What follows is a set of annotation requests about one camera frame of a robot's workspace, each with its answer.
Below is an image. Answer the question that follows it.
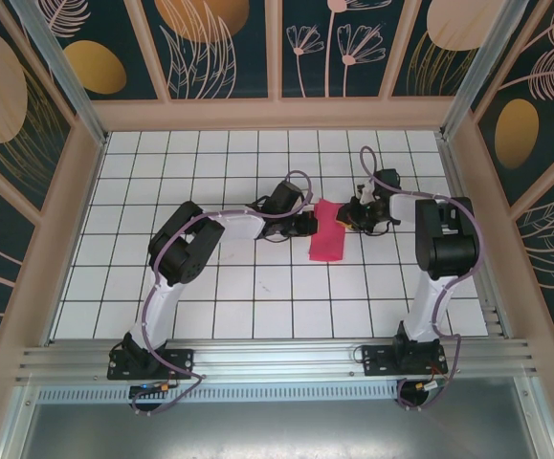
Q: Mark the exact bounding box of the aluminium side rail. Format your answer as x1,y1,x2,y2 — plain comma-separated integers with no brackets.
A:
436,133,513,339

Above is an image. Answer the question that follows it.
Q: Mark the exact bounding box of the aluminium corner post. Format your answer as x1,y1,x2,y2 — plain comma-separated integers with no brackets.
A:
11,0,111,145
438,0,530,141

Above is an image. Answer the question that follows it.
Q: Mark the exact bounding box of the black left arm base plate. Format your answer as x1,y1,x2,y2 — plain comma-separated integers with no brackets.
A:
107,347,195,382

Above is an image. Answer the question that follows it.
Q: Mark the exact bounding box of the slotted grey cable duct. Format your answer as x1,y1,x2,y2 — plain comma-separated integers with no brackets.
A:
36,381,512,404

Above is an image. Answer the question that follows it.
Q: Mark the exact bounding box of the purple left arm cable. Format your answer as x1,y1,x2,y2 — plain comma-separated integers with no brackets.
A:
130,169,315,417

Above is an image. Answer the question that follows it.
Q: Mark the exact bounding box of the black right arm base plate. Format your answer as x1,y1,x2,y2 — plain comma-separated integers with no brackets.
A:
361,342,449,377

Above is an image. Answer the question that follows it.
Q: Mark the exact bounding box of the grey metal shelf sheet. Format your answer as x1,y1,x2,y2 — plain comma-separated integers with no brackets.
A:
15,401,543,459

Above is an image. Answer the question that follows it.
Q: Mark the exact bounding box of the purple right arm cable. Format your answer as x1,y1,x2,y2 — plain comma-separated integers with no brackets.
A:
352,145,486,413

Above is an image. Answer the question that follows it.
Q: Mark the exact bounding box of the thin black right gripper cable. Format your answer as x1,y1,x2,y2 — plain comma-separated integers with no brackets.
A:
365,222,401,237

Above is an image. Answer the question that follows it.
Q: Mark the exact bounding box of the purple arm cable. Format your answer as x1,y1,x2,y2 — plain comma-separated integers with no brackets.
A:
130,169,315,417
352,145,486,413

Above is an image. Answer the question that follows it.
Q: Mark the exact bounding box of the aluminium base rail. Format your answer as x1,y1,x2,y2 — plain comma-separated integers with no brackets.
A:
15,338,541,383

